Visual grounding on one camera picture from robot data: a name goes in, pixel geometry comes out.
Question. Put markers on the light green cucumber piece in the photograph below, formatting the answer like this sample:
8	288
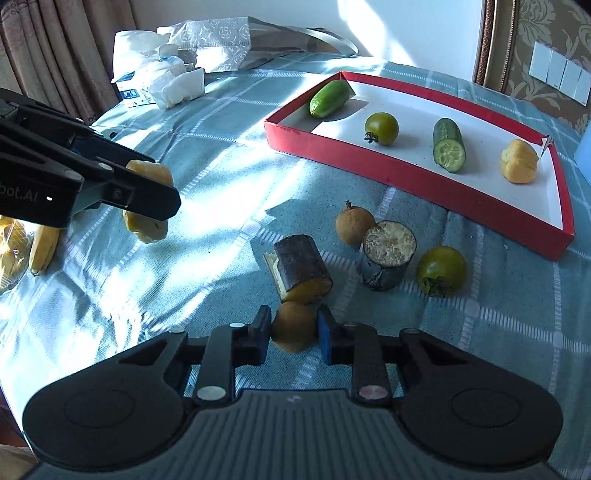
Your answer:
328	98

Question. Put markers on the checked teal tablecloth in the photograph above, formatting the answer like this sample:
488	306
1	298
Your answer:
221	152

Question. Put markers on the white wall switch panel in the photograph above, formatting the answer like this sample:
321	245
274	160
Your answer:
554	69

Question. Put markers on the grey tote bag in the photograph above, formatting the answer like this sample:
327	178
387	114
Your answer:
286	41

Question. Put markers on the clear plastic bag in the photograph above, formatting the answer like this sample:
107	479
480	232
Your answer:
14	272

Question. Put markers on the wooden wall panel frame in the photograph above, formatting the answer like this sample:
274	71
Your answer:
489	41

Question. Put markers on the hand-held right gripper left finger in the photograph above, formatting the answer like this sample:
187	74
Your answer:
262	332

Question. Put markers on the green tomato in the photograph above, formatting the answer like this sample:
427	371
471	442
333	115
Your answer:
443	267
382	127

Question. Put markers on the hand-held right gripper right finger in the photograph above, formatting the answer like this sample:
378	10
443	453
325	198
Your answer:
325	337

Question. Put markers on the white tissue pack blue label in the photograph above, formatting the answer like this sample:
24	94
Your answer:
134	60

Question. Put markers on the dark eggplant piece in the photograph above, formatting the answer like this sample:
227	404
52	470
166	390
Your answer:
385	267

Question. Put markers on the brown longan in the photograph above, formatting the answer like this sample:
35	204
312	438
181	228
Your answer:
353	226
295	327

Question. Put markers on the crumpled white tissue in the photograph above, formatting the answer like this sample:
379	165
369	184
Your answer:
182	87

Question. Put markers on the white patterned bag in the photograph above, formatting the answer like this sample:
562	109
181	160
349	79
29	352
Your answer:
217	41

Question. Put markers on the beige patterned curtain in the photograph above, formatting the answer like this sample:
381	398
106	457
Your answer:
55	46

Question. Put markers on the dark green cucumber piece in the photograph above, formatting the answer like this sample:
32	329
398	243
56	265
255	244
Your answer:
447	138

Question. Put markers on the yellow pepper piece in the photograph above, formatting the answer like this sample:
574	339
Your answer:
519	161

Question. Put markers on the red cardboard tray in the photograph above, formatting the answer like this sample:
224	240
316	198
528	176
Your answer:
411	152

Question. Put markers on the yellow jackfruit piece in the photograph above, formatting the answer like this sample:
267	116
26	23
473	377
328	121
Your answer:
145	230

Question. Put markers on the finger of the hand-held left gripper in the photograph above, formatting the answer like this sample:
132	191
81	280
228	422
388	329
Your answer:
147	203
108	152

